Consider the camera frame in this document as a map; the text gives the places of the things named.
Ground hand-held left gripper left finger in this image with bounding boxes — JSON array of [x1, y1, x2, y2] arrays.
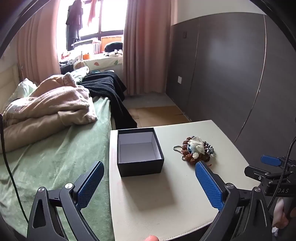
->
[[26, 161, 104, 241]]

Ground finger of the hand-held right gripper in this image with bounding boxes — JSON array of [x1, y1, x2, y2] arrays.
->
[[260, 155, 282, 167]]

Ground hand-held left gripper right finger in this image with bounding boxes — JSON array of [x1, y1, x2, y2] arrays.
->
[[195, 161, 274, 241]]

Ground white carved ornament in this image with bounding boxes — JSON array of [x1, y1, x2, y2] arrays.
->
[[187, 136, 206, 159]]

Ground brown seed bead bracelet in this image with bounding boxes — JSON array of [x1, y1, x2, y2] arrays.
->
[[181, 137, 211, 164]]

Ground black jewelry box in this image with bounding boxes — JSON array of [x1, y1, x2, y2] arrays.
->
[[117, 127, 165, 178]]

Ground person's right hand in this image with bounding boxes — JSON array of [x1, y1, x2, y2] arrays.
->
[[272, 197, 296, 229]]

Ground green bed sheet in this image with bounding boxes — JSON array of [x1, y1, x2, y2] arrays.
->
[[0, 96, 116, 241]]

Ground flat cardboard sheet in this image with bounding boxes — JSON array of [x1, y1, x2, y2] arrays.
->
[[127, 105, 192, 128]]

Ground pink fleece blanket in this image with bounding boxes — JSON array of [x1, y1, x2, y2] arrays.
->
[[0, 72, 99, 153]]

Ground black knit garment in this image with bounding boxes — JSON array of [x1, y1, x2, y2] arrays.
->
[[80, 71, 144, 129]]

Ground pale green pillow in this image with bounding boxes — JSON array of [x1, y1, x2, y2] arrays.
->
[[5, 77, 38, 109]]

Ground leaf print cushion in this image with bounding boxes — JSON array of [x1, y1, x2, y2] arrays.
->
[[83, 54, 124, 70]]

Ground beige headboard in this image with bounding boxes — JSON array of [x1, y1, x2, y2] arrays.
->
[[0, 64, 20, 109]]

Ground white rack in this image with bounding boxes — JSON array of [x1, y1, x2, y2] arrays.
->
[[72, 39, 102, 55]]

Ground black bag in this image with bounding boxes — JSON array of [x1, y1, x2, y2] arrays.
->
[[104, 42, 123, 52]]

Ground pink curtain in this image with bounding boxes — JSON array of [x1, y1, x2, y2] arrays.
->
[[16, 0, 62, 84], [122, 0, 178, 96]]

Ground dark hanging clothes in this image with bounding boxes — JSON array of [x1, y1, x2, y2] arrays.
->
[[65, 0, 84, 51]]

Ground pink hanging cloth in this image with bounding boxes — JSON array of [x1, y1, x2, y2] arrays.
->
[[87, 0, 99, 26]]

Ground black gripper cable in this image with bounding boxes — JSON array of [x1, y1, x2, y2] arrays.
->
[[267, 136, 296, 210]]

